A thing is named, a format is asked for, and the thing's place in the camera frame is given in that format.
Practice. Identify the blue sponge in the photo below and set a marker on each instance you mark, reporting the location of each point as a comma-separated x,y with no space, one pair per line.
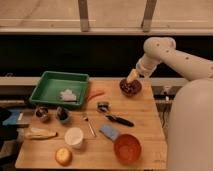
110,132

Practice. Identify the dark grape bunch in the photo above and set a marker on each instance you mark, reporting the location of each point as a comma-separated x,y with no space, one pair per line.
130,88

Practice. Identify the black handled tool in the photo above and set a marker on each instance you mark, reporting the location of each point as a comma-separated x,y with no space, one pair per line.
120,120

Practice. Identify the orange carrot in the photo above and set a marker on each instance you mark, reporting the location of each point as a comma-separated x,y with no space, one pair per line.
94,94

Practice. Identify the dark purple bowl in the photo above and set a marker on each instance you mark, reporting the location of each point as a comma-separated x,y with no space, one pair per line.
125,81

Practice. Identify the small metal clip object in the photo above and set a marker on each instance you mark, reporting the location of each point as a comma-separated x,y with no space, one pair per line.
103,106

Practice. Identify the white paper cup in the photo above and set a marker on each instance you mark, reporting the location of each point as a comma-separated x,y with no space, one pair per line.
74,137

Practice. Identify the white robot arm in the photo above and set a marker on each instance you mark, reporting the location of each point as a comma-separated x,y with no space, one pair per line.
190,129

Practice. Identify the orange plastic bowl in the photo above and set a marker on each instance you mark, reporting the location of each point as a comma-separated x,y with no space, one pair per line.
127,149

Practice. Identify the blue black device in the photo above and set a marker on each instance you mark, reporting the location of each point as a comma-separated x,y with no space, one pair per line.
14,117

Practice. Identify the metal spoon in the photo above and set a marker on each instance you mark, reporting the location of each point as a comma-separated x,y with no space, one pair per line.
85,117

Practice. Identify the green plastic tray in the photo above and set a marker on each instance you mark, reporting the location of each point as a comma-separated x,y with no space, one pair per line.
52,84

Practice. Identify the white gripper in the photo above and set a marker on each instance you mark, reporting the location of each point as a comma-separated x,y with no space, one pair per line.
144,67

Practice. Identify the peeled banana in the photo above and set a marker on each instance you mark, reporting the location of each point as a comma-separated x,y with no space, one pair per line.
37,133

